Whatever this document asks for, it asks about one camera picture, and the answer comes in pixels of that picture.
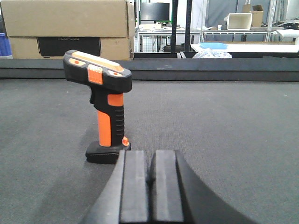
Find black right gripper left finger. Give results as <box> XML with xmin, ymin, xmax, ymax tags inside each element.
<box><xmin>81</xmin><ymin>150</ymin><xmax>150</xmax><ymax>224</ymax></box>

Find orange black barcode scanner gun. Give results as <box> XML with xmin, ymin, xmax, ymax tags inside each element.
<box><xmin>63</xmin><ymin>50</ymin><xmax>132</xmax><ymax>164</ymax></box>

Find black table edge rail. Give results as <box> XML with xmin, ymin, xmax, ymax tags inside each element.
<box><xmin>0</xmin><ymin>57</ymin><xmax>299</xmax><ymax>82</ymax></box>

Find black computer monitor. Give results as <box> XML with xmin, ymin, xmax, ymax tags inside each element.
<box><xmin>140</xmin><ymin>3</ymin><xmax>170</xmax><ymax>21</ymax></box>

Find light blue tray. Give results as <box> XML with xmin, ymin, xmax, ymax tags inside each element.
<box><xmin>199</xmin><ymin>42</ymin><xmax>228</xmax><ymax>49</ymax></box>

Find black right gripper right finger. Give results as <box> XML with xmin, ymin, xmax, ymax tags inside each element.
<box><xmin>150</xmin><ymin>150</ymin><xmax>254</xmax><ymax>224</ymax></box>

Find white plastic tub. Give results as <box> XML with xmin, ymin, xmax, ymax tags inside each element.
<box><xmin>224</xmin><ymin>13</ymin><xmax>252</xmax><ymax>30</ymax></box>

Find blue plastic bin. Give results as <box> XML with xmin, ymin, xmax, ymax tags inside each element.
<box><xmin>0</xmin><ymin>33</ymin><xmax>13</xmax><ymax>59</ymax></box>

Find large stacked cardboard boxes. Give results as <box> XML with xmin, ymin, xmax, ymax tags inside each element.
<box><xmin>0</xmin><ymin>0</ymin><xmax>135</xmax><ymax>60</ymax></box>

